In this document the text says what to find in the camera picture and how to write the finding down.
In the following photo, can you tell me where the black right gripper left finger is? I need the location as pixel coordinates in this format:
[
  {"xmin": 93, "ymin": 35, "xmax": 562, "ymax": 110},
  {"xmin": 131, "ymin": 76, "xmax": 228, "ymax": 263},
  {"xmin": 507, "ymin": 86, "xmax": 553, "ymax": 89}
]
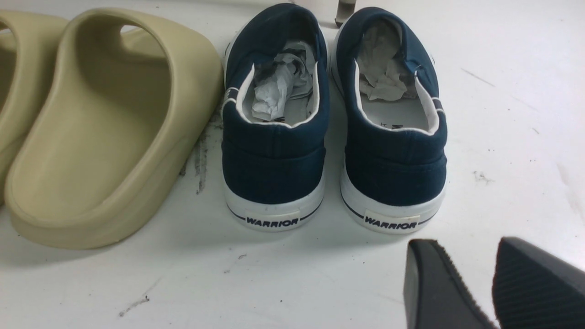
[{"xmin": 403, "ymin": 239, "xmax": 496, "ymax": 329}]

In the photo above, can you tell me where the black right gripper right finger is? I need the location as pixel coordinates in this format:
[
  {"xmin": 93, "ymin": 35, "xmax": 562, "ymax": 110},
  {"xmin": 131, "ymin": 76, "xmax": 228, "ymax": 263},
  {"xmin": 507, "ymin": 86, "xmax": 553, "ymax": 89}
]
[{"xmin": 492, "ymin": 237, "xmax": 585, "ymax": 329}]

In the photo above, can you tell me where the right navy slip-on shoe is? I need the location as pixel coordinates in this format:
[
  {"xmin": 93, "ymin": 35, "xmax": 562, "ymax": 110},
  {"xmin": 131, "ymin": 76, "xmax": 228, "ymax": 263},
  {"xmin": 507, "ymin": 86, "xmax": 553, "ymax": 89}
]
[{"xmin": 330, "ymin": 7, "xmax": 447, "ymax": 234}]

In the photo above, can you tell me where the navy slip-on shoe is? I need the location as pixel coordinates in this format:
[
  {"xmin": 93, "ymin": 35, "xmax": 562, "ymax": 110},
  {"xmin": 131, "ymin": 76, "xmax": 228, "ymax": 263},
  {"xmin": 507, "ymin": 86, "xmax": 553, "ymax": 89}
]
[
  {"xmin": 330, "ymin": 7, "xmax": 447, "ymax": 234},
  {"xmin": 222, "ymin": 3, "xmax": 330, "ymax": 233}
]

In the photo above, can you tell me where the left navy slip-on shoe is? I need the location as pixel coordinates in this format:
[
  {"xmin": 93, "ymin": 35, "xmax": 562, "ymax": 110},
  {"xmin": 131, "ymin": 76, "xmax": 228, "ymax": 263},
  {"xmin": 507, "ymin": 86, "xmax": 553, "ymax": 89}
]
[{"xmin": 222, "ymin": 3, "xmax": 330, "ymax": 233}]

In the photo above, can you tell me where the stainless steel shoe rack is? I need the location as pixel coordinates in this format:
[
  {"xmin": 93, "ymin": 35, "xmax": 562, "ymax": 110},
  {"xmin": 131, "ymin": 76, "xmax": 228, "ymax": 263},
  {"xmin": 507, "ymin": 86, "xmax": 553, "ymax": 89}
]
[{"xmin": 292, "ymin": 0, "xmax": 358, "ymax": 28}]

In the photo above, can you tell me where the right beige foam slipper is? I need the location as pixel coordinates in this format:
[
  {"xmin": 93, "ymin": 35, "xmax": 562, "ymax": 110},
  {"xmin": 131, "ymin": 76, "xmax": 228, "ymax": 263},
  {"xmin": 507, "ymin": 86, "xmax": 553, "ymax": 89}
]
[{"xmin": 5, "ymin": 8, "xmax": 223, "ymax": 249}]

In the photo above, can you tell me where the beige foam slipper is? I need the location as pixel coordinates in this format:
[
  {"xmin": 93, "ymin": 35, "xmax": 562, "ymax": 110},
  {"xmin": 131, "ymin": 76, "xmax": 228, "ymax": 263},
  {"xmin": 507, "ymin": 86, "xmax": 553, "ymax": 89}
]
[
  {"xmin": 0, "ymin": 9, "xmax": 68, "ymax": 205},
  {"xmin": 5, "ymin": 8, "xmax": 223, "ymax": 249}
]

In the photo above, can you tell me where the left beige foam slipper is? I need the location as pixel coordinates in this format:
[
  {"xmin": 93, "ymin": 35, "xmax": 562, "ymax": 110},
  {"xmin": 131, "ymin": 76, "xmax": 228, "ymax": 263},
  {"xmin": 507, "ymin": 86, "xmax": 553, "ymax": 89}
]
[{"xmin": 0, "ymin": 9, "xmax": 68, "ymax": 205}]

